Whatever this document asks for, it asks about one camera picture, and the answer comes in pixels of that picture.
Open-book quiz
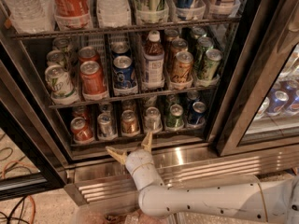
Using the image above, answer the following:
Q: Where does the clear plastic bin left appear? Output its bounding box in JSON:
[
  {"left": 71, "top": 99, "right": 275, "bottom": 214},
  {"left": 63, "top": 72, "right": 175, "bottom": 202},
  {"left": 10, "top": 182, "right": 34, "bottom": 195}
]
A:
[{"left": 70, "top": 191, "right": 177, "bottom": 224}]

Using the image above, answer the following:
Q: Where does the green can bottom shelf front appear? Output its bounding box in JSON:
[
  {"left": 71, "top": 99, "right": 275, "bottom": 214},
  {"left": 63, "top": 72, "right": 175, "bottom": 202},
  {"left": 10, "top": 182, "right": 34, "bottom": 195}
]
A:
[{"left": 166, "top": 104, "right": 184, "bottom": 129}]

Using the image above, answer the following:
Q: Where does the right glass fridge door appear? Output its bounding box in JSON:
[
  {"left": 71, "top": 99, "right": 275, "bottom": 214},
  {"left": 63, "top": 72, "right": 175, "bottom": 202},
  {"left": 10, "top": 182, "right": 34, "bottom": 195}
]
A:
[{"left": 218, "top": 0, "right": 299, "bottom": 156}]

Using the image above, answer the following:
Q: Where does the clear water bottle top left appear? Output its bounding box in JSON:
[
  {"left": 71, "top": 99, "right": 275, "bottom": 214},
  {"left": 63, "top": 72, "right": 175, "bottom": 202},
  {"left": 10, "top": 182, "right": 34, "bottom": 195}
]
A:
[{"left": 4, "top": 0, "right": 55, "bottom": 34}]

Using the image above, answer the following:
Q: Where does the blue can middle shelf rear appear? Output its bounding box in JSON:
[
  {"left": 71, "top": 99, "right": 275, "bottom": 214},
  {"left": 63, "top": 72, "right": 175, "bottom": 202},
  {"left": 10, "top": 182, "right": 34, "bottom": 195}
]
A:
[{"left": 111, "top": 42, "right": 131, "bottom": 59}]

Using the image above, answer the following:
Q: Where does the clear plastic bin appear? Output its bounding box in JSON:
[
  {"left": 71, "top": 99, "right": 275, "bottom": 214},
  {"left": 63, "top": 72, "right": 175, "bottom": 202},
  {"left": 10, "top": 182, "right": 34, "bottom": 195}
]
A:
[
  {"left": 172, "top": 175, "right": 280, "bottom": 224},
  {"left": 70, "top": 191, "right": 177, "bottom": 224}
]

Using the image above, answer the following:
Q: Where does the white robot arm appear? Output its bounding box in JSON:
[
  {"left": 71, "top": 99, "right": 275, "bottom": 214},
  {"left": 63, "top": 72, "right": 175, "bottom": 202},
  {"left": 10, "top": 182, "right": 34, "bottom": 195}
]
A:
[{"left": 107, "top": 133, "right": 299, "bottom": 224}]

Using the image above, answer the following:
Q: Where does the gold can middle shelf front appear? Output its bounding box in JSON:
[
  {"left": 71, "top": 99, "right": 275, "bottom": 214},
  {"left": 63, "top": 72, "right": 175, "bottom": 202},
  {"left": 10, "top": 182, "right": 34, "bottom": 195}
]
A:
[{"left": 170, "top": 51, "right": 193, "bottom": 83}]

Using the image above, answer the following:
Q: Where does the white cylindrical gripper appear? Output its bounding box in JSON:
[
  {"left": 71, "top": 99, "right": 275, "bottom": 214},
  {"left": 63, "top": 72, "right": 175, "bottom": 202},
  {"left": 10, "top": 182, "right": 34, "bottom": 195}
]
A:
[{"left": 106, "top": 132, "right": 154, "bottom": 175}]

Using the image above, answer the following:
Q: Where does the red cola bottle top shelf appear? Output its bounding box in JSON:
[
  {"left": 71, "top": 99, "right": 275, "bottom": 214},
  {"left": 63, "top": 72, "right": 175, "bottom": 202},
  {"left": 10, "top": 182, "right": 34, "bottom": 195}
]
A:
[{"left": 54, "top": 0, "right": 90, "bottom": 18}]

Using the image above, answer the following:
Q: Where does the orange can bottom shelf front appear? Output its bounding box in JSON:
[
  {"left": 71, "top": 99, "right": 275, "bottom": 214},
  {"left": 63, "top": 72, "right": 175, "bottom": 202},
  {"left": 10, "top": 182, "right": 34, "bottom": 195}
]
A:
[{"left": 121, "top": 110, "right": 139, "bottom": 134}]

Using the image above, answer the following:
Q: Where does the red can bottom shelf front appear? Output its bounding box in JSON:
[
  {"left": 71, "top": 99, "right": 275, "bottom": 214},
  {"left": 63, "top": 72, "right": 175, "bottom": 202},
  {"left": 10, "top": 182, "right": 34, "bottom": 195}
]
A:
[{"left": 70, "top": 117, "right": 93, "bottom": 142}]

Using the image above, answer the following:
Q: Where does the white green can middle shelf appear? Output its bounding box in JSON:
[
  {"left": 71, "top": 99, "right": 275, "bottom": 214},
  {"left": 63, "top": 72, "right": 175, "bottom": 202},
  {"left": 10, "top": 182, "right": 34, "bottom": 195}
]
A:
[{"left": 45, "top": 64, "right": 75, "bottom": 98}]

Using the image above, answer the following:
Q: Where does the red can middle shelf front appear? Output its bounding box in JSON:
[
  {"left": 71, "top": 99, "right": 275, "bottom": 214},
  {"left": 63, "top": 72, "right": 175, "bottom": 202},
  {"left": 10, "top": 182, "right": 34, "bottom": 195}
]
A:
[{"left": 80, "top": 61, "right": 107, "bottom": 95}]

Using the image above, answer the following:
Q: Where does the clear plastic bin right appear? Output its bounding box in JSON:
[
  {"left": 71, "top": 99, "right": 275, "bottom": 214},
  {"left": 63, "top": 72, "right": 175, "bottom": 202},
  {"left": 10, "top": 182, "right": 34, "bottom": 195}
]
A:
[{"left": 172, "top": 175, "right": 280, "bottom": 224}]

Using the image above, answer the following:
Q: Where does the silver can bottom shelf front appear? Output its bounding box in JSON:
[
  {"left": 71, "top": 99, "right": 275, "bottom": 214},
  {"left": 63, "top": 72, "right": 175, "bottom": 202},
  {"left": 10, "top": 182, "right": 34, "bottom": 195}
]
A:
[{"left": 97, "top": 113, "right": 116, "bottom": 138}]

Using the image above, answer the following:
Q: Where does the red can shelf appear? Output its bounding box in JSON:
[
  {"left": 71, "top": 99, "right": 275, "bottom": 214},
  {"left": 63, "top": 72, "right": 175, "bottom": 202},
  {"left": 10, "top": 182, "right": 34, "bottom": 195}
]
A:
[
  {"left": 80, "top": 61, "right": 107, "bottom": 95},
  {"left": 78, "top": 47, "right": 100, "bottom": 63},
  {"left": 70, "top": 117, "right": 93, "bottom": 142}
]

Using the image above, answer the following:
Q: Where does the blue pepsi can middle front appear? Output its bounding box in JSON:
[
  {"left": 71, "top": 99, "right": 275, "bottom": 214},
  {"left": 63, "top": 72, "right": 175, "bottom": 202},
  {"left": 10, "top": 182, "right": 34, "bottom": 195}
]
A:
[{"left": 113, "top": 56, "right": 136, "bottom": 90}]

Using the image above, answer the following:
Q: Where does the green can middle shelf front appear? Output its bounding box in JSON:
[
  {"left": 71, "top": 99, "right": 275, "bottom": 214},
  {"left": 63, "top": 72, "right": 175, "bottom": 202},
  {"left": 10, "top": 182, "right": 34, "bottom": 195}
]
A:
[{"left": 197, "top": 49, "right": 222, "bottom": 80}]

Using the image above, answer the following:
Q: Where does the white can bottom shelf front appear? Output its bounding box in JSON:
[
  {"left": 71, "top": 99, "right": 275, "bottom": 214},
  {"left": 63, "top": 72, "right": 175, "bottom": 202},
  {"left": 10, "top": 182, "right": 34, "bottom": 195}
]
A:
[{"left": 145, "top": 106, "right": 161, "bottom": 132}]

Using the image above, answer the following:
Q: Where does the red can middle shelf rear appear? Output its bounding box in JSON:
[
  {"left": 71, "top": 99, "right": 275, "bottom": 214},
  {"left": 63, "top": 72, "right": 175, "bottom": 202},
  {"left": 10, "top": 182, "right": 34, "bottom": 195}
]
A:
[{"left": 78, "top": 47, "right": 100, "bottom": 63}]

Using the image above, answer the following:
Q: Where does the brown tea bottle white label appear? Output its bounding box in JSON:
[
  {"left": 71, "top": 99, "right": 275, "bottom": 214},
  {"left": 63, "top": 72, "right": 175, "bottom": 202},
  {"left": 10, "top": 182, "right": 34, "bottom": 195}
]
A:
[{"left": 143, "top": 30, "right": 164, "bottom": 83}]

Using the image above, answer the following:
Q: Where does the blue can bottom shelf front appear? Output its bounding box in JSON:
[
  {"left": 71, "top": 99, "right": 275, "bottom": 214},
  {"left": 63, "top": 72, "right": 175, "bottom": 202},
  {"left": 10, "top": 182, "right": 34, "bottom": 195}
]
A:
[{"left": 187, "top": 102, "right": 206, "bottom": 125}]

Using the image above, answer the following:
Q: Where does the blue can behind right door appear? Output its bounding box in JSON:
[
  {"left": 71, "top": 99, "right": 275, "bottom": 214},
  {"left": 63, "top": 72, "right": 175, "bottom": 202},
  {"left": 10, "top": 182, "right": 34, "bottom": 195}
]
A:
[{"left": 266, "top": 90, "right": 289, "bottom": 116}]

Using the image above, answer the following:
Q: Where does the orange cable on floor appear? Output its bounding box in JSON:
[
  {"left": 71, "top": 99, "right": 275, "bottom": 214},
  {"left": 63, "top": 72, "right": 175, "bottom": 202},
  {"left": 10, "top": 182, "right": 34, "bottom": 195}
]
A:
[{"left": 0, "top": 160, "right": 37, "bottom": 224}]

